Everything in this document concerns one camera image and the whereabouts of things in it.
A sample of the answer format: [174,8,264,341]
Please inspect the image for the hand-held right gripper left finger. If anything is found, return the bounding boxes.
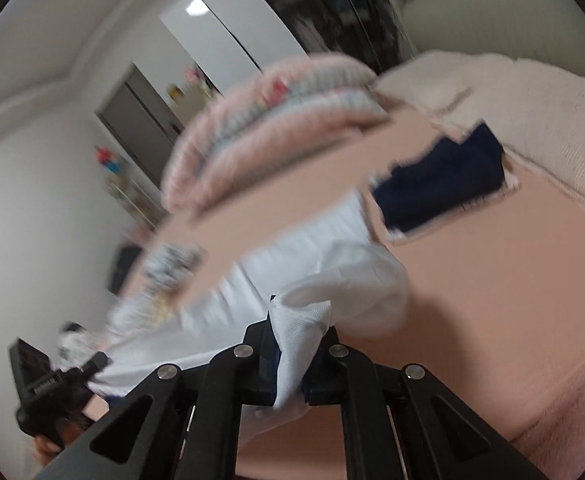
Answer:
[36,319,279,480]

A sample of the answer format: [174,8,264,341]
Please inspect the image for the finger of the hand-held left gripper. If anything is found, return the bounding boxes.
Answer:
[75,351,112,386]

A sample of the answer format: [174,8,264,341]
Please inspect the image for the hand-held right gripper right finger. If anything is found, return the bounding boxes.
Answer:
[301,327,549,480]

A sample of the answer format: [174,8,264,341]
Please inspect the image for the white shirt with navy collar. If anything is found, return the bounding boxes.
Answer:
[88,195,409,423]

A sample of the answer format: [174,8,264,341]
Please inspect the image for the printed patterned cloth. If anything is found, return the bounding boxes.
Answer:
[140,241,207,307]

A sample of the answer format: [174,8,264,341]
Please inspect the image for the bed with pink sheet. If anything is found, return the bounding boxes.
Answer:
[137,110,585,480]

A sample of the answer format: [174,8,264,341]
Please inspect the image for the navy shorts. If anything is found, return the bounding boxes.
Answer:
[370,122,508,235]

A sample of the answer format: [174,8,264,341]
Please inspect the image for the pink striped folded quilt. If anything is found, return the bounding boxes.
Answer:
[161,52,391,221]

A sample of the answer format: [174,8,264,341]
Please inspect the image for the pink fuzzy cloth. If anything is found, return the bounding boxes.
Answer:
[510,355,585,480]

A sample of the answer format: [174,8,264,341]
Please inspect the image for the grey door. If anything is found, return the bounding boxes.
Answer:
[96,62,186,191]

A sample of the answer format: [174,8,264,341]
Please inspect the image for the cream knitted blanket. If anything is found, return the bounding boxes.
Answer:
[377,50,585,243]

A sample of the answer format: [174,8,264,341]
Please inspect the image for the grey-green leather sofa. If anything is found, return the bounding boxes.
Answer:
[381,0,585,78]

